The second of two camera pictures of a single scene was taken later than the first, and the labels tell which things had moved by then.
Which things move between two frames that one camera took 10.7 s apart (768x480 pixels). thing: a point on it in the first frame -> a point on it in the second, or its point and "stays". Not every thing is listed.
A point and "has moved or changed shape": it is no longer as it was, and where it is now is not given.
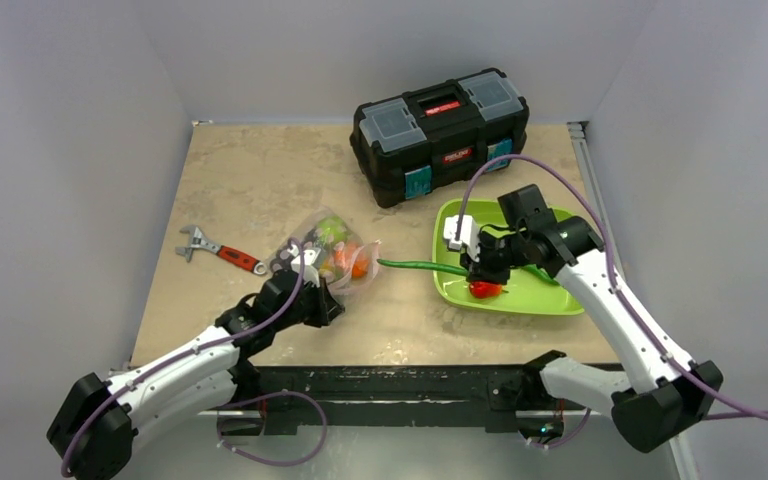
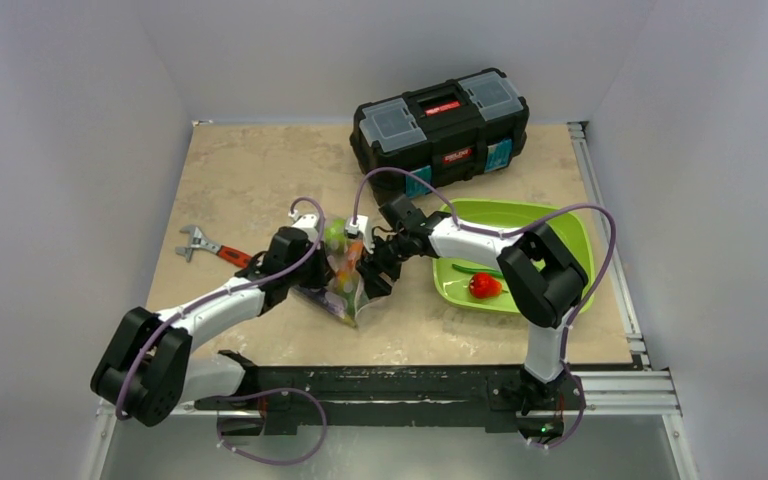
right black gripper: x=486 y=267 -> x=383 y=253
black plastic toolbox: x=438 y=136 stays
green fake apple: x=331 y=231 stays
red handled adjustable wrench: x=198 y=240 stays
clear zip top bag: x=347 y=265 has moved or changed shape
